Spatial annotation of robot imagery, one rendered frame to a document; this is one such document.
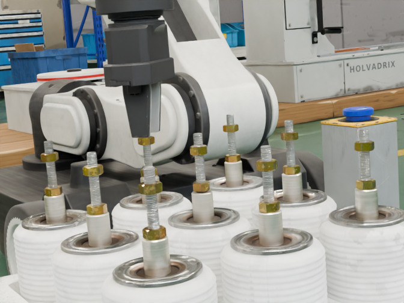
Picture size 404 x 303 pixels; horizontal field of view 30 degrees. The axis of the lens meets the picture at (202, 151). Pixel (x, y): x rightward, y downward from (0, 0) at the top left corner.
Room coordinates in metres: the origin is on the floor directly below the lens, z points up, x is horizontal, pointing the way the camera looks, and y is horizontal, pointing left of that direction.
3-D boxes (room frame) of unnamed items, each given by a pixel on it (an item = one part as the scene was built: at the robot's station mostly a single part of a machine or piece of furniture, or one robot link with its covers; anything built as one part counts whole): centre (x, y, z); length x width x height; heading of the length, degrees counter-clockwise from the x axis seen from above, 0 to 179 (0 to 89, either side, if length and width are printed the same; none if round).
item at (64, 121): (1.52, 0.19, 0.28); 0.21 x 0.20 x 0.13; 32
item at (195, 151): (0.77, 0.00, 0.32); 0.02 x 0.02 x 0.01; 26
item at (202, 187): (0.77, 0.00, 0.29); 0.02 x 0.02 x 0.01; 26
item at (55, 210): (0.81, 0.17, 0.26); 0.02 x 0.02 x 0.03
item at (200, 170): (0.77, 0.00, 0.30); 0.01 x 0.01 x 0.08
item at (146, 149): (0.87, 0.06, 0.30); 0.01 x 0.01 x 0.08
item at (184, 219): (0.77, 0.00, 0.25); 0.08 x 0.08 x 0.01
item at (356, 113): (0.98, -0.21, 0.32); 0.04 x 0.04 x 0.02
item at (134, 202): (0.87, 0.06, 0.25); 0.08 x 0.08 x 0.01
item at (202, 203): (0.77, 0.00, 0.26); 0.02 x 0.02 x 0.03
